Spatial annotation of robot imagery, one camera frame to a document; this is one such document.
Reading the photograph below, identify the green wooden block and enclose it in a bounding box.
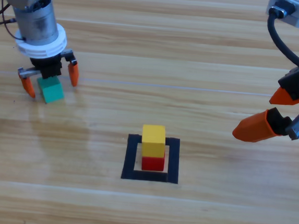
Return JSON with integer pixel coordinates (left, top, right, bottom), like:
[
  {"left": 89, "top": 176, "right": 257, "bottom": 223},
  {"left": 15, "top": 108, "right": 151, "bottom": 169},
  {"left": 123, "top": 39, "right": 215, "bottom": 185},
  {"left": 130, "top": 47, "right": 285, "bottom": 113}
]
[{"left": 34, "top": 74, "right": 66, "bottom": 105}]

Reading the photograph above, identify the yellow wooden block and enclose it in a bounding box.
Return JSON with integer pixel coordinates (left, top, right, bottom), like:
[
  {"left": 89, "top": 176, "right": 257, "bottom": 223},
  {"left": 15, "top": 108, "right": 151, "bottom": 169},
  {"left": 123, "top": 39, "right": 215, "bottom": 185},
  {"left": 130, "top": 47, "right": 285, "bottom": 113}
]
[{"left": 139, "top": 123, "right": 168, "bottom": 158}]

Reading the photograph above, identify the red wooden block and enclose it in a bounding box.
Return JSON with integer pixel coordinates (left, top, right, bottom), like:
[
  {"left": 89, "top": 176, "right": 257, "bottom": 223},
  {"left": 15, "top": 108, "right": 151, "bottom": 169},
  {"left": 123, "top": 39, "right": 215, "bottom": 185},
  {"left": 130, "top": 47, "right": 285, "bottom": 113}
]
[{"left": 141, "top": 153, "right": 166, "bottom": 173}]

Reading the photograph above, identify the black tape square outline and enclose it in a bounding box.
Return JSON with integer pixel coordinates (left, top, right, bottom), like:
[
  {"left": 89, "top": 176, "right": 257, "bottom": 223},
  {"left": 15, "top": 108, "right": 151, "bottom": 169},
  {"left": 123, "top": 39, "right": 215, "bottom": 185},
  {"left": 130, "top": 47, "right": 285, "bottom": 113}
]
[{"left": 120, "top": 133, "right": 183, "bottom": 185}]

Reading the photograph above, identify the black camera cable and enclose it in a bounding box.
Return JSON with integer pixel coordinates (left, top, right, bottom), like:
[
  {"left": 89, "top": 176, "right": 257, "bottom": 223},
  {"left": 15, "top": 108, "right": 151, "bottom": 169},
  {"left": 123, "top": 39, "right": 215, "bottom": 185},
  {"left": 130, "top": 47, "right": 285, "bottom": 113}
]
[{"left": 262, "top": 0, "right": 299, "bottom": 76}]

